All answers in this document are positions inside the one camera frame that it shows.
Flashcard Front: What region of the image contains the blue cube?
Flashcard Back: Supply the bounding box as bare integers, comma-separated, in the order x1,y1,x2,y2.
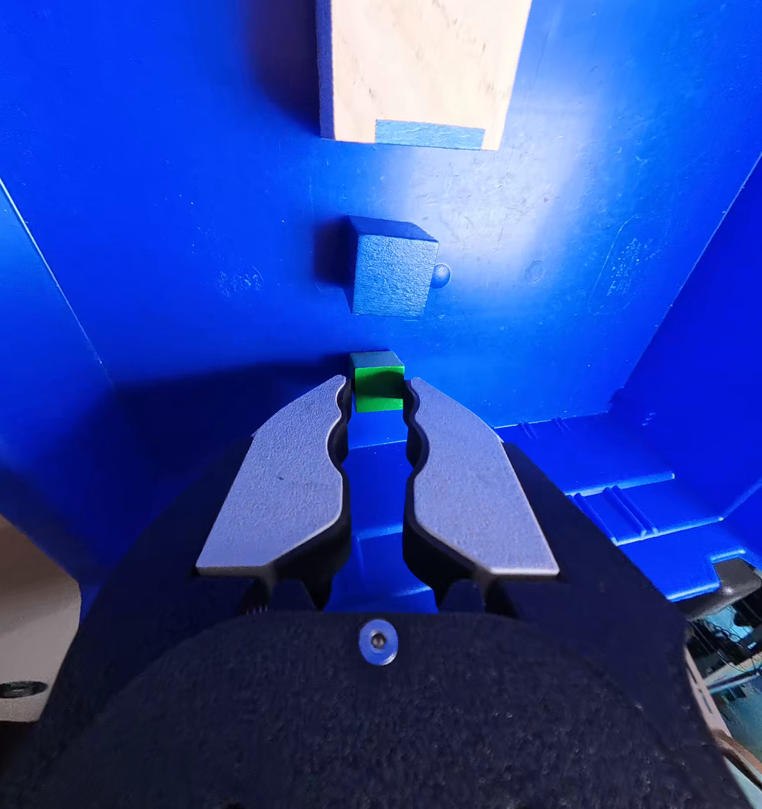
330,215,440,319

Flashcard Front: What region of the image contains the green cube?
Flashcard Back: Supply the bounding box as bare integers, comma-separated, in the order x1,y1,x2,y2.
349,351,407,415

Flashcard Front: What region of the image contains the black textured chair armrest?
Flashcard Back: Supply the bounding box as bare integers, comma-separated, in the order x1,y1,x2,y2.
674,559,762,620

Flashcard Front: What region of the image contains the blue plastic bin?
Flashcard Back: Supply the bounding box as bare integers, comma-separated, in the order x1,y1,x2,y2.
0,0,762,620

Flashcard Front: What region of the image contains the wooden block with blue tape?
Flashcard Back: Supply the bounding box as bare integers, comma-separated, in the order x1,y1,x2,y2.
318,0,533,151

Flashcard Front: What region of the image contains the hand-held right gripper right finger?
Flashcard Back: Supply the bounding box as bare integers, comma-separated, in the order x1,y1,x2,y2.
403,377,561,609

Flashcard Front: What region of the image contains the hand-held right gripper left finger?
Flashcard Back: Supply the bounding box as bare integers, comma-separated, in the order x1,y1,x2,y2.
194,375,353,609

